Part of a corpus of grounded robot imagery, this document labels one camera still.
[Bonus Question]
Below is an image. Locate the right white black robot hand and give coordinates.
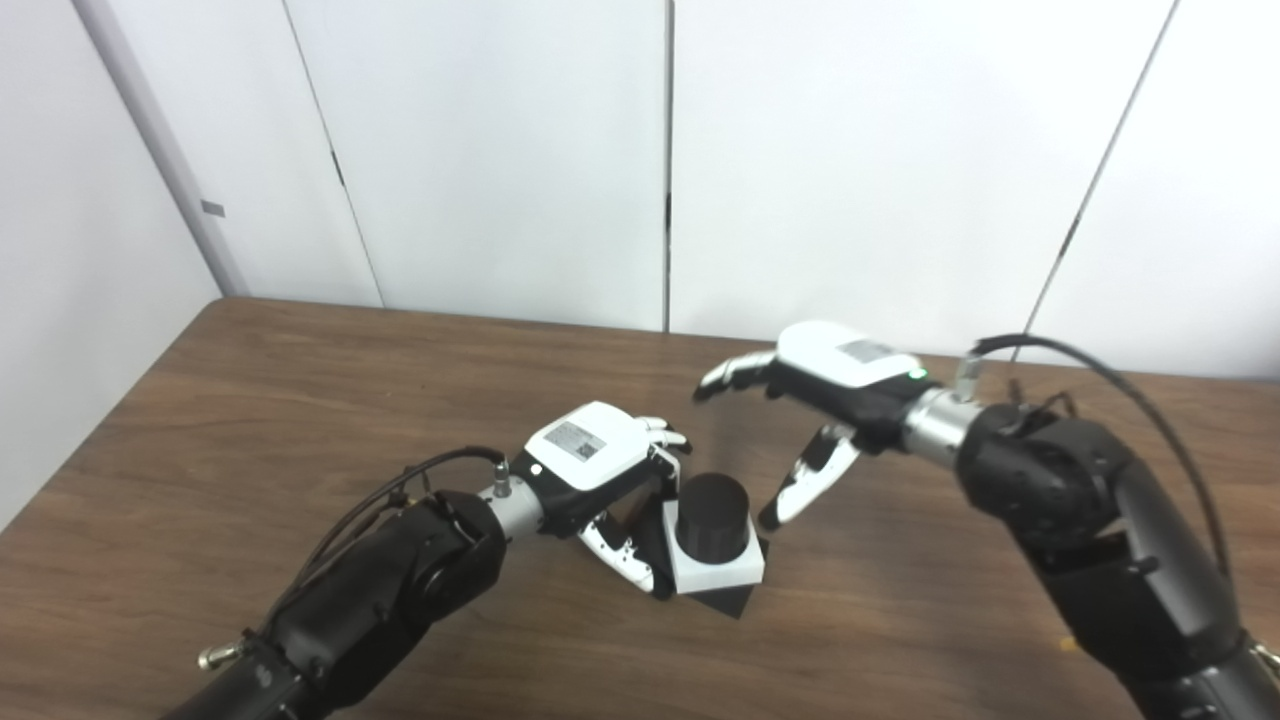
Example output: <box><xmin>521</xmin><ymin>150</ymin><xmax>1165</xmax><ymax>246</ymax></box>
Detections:
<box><xmin>692</xmin><ymin>320</ymin><xmax>936</xmax><ymax>533</ymax></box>

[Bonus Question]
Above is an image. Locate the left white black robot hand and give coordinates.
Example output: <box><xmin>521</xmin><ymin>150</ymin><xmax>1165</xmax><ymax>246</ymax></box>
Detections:
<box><xmin>510</xmin><ymin>401</ymin><xmax>693</xmax><ymax>601</ymax></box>

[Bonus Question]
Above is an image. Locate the black cylinder peg with base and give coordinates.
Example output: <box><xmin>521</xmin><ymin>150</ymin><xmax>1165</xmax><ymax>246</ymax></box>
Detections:
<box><xmin>650</xmin><ymin>474</ymin><xmax>761</xmax><ymax>620</ymax></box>

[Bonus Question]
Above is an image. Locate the white square piece with hole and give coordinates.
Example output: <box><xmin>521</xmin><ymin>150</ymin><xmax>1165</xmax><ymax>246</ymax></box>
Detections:
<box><xmin>662</xmin><ymin>495</ymin><xmax>767</xmax><ymax>599</ymax></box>

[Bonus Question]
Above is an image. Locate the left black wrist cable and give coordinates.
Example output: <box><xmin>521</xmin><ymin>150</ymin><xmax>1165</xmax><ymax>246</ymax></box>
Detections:
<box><xmin>195</xmin><ymin>446</ymin><xmax>513</xmax><ymax>671</ymax></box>

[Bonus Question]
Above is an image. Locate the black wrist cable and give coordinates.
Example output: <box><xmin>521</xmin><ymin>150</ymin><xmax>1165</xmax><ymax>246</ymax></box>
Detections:
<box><xmin>195</xmin><ymin>446</ymin><xmax>513</xmax><ymax>671</ymax></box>
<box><xmin>950</xmin><ymin>334</ymin><xmax>1233</xmax><ymax>586</ymax></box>

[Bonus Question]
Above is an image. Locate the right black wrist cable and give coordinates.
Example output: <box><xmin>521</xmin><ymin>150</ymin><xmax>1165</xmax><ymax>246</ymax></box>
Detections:
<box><xmin>950</xmin><ymin>334</ymin><xmax>1233</xmax><ymax>586</ymax></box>

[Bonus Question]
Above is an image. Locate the grey wall post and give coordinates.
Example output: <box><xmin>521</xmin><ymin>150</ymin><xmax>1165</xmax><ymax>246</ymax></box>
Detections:
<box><xmin>72</xmin><ymin>0</ymin><xmax>251</xmax><ymax>298</ymax></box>

